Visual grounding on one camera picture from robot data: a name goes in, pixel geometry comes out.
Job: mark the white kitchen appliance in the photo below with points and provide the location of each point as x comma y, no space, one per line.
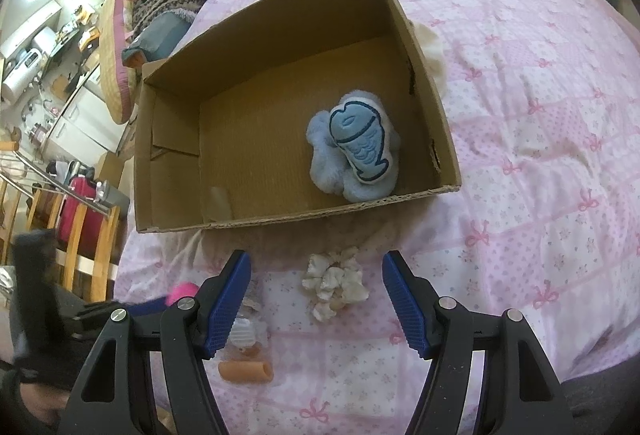
20,70

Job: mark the yellow pillow with pink border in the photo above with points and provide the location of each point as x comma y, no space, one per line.
111,45

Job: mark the teal cushion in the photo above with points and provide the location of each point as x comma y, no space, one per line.
160,32

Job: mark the white scrunchie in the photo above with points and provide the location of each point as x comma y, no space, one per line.
332,287

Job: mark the wooden chair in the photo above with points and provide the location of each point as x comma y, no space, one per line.
80,240

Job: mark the brown cardboard box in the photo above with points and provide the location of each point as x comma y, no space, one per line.
280,115

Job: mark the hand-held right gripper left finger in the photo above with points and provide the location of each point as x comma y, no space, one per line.
227,310

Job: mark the pink fluffy ball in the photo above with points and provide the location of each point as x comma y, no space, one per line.
184,292

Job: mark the blue fish plush toy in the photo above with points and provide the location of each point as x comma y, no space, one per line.
357,147

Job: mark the pink patchwork quilt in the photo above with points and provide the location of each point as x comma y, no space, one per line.
525,125

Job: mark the tan tube-shaped toy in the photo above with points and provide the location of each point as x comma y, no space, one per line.
246,371

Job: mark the dark cloth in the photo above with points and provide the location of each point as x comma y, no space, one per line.
602,397

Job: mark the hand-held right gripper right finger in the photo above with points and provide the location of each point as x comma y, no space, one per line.
407,305

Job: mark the metal clothes rack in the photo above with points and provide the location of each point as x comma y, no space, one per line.
45,182

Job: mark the red suitcase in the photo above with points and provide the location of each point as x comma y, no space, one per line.
75,215

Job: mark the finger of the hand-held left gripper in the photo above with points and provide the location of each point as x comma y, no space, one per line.
150,306

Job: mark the white cabinet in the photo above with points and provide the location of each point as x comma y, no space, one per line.
85,115

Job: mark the person's left forearm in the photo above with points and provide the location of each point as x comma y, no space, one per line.
42,410

